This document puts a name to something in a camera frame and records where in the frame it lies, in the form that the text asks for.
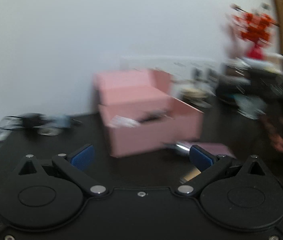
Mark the white pink tube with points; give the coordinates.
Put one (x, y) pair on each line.
(183, 147)

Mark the light blue usb charger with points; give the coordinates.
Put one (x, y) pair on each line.
(62, 122)

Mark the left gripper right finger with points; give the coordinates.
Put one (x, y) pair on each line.
(210, 166)

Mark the person's hand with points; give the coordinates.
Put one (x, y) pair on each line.
(281, 127)

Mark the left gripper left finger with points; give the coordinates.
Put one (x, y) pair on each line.
(73, 166)

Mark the white wall socket panel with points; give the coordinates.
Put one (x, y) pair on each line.
(182, 68)

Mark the clear plastic sachet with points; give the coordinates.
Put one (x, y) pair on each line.
(120, 121)

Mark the beige stacked round holder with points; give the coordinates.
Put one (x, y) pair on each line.
(196, 96)

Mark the pink cardboard box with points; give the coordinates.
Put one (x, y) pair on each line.
(135, 93)

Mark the brown fish oil jar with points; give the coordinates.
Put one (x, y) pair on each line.
(234, 79)

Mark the red artificial flowers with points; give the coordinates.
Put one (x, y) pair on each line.
(255, 26)

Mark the black power adapter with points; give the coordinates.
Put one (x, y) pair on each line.
(32, 120)

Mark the silver desk grommet left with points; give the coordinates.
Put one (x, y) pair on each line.
(49, 131)

